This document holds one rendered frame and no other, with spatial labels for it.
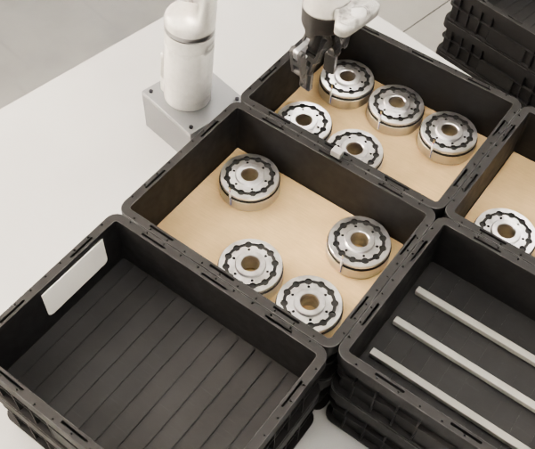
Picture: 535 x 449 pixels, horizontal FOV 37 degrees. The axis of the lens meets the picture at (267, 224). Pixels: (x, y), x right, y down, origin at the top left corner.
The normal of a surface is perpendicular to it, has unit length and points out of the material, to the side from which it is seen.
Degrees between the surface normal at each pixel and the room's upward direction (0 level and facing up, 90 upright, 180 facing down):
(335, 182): 90
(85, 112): 0
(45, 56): 0
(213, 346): 0
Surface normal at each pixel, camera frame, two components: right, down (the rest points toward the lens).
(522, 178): 0.03, -0.58
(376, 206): -0.59, 0.64
